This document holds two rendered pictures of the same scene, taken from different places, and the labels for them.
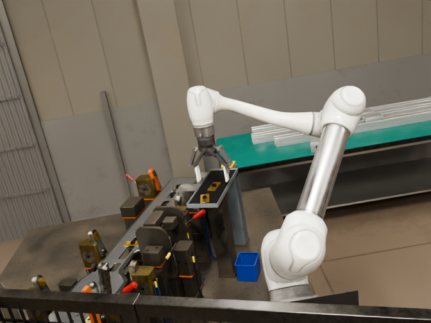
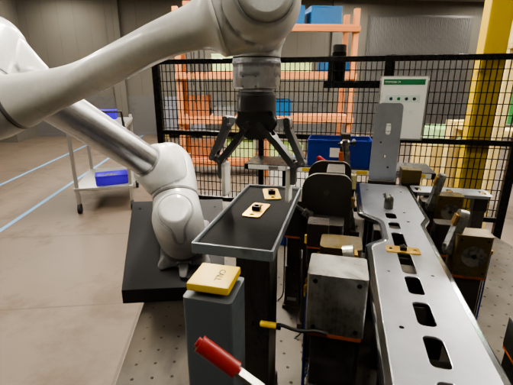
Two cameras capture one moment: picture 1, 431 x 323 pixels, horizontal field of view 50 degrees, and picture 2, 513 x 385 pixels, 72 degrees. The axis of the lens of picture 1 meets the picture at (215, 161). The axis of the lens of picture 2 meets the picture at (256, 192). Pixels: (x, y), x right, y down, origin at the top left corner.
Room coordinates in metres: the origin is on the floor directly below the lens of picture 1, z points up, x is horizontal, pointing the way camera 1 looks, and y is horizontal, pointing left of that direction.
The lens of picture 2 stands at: (2.61, -0.04, 1.42)
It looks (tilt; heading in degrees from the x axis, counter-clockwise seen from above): 17 degrees down; 174
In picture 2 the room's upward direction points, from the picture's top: straight up
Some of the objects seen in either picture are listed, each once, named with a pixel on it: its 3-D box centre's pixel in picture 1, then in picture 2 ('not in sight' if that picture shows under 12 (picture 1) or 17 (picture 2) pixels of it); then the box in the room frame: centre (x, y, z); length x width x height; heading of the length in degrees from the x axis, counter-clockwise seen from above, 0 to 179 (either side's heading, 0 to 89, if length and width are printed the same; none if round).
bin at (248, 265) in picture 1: (247, 266); not in sight; (1.86, -0.07, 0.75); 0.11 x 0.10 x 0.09; 161
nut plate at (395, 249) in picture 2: (133, 242); (402, 248); (1.81, 0.42, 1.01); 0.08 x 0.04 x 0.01; 71
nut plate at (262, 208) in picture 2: (213, 185); (256, 208); (1.91, 0.02, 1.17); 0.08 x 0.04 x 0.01; 156
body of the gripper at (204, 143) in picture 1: (206, 145); (256, 115); (1.91, 0.02, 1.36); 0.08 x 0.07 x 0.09; 66
